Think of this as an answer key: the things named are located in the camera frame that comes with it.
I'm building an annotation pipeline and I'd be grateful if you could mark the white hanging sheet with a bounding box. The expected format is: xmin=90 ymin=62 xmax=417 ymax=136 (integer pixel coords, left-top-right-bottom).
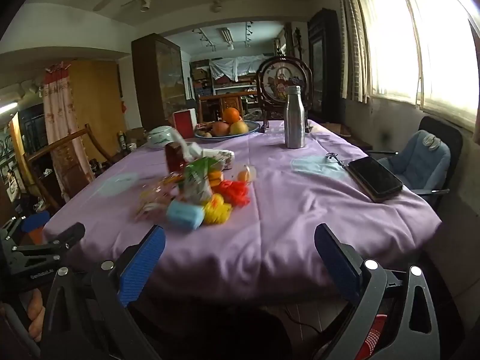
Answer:
xmin=208 ymin=54 xmax=276 ymax=81

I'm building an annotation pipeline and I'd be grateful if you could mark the wooden glass cabinet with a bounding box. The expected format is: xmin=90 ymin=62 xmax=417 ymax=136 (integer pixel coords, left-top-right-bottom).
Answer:
xmin=131 ymin=33 xmax=187 ymax=130

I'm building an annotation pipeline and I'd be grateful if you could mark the person's left hand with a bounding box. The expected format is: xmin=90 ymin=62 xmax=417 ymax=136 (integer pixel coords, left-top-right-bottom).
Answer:
xmin=20 ymin=290 xmax=46 ymax=342

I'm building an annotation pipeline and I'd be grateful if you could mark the floral door curtain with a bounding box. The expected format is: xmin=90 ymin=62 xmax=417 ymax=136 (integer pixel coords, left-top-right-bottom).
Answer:
xmin=42 ymin=62 xmax=94 ymax=196

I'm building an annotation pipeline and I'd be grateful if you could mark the blue chair cushion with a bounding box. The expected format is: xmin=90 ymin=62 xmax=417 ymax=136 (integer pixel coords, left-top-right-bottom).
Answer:
xmin=377 ymin=129 xmax=451 ymax=190

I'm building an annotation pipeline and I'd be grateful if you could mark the blue face mask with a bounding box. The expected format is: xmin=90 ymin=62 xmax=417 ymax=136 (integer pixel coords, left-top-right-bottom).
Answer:
xmin=292 ymin=155 xmax=351 ymax=181

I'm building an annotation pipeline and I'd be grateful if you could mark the dark red jar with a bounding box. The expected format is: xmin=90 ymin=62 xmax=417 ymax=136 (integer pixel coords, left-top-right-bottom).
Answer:
xmin=164 ymin=142 xmax=188 ymax=175

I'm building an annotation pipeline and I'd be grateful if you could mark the steel water bottle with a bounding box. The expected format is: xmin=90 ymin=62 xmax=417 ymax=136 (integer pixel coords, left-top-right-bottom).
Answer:
xmin=285 ymin=85 xmax=307 ymax=149

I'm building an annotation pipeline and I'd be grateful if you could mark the carved wooden desk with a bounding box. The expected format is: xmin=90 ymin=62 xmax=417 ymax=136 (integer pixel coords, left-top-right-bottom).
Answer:
xmin=197 ymin=94 xmax=259 ymax=122

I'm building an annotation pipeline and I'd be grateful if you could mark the round decorative table screen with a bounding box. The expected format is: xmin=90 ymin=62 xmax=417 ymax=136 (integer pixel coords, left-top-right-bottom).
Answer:
xmin=256 ymin=55 xmax=314 ymax=133

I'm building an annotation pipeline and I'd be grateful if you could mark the blue rimmed fruit bowl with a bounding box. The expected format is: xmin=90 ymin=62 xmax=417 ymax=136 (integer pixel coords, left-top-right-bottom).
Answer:
xmin=194 ymin=120 xmax=261 ymax=142

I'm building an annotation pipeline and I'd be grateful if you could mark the red foam net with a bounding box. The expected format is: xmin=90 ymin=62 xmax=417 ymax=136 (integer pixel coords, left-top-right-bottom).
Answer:
xmin=217 ymin=180 xmax=251 ymax=208

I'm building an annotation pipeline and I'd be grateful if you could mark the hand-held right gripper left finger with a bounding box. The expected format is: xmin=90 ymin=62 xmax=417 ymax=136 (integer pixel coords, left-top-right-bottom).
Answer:
xmin=40 ymin=225 xmax=167 ymax=360

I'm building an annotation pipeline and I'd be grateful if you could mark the blue plastic box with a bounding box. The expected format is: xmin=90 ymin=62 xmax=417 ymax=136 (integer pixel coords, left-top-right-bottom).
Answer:
xmin=166 ymin=199 xmax=205 ymax=229

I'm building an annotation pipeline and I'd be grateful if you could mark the red box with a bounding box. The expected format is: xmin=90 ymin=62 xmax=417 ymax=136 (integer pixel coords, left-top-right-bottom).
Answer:
xmin=173 ymin=108 xmax=198 ymax=139

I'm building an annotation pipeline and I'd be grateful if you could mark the black wallet with keys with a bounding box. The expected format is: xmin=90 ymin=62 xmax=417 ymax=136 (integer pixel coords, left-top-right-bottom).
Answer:
xmin=348 ymin=156 xmax=404 ymax=203

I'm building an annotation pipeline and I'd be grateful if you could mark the dark wooden cabinet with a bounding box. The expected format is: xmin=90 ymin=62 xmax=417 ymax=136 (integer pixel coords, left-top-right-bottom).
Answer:
xmin=307 ymin=7 xmax=343 ymax=124

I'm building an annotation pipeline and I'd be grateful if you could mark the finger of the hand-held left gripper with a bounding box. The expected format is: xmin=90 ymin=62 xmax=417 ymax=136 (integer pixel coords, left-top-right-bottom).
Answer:
xmin=0 ymin=210 xmax=51 ymax=241
xmin=12 ymin=222 xmax=86 ymax=267

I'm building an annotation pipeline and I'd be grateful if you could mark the wooden armchair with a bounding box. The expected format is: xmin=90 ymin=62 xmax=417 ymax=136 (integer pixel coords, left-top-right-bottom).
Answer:
xmin=23 ymin=123 xmax=124 ymax=211

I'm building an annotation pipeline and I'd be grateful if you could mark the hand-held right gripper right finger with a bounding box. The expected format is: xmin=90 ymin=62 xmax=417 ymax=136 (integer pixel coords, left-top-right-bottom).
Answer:
xmin=314 ymin=223 xmax=441 ymax=360

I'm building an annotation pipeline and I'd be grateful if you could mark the metal key bunch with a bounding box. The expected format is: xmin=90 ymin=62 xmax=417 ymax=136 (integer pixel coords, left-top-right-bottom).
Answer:
xmin=325 ymin=152 xmax=351 ymax=171

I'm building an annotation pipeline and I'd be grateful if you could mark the green snack packet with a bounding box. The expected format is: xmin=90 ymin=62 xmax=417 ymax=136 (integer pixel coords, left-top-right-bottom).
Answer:
xmin=182 ymin=157 xmax=222 ymax=205

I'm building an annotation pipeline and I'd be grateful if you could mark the black office chair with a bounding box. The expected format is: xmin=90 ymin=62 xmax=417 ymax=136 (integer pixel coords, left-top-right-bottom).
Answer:
xmin=369 ymin=116 xmax=464 ymax=211

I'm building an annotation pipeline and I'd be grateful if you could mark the plaid window curtain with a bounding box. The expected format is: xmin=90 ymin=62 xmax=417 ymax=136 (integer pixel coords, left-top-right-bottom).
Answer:
xmin=337 ymin=0 xmax=373 ymax=104

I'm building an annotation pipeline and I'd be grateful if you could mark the yellow foam net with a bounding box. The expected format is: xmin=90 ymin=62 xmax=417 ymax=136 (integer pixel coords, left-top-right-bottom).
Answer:
xmin=202 ymin=193 xmax=232 ymax=226

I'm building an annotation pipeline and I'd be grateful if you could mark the orange snack wrapper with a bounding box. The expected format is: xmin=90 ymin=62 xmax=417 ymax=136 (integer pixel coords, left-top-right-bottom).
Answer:
xmin=135 ymin=174 xmax=184 ymax=221

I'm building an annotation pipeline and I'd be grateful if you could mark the white ceramic jar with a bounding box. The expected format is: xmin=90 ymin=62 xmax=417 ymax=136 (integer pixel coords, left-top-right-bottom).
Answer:
xmin=145 ymin=125 xmax=181 ymax=149

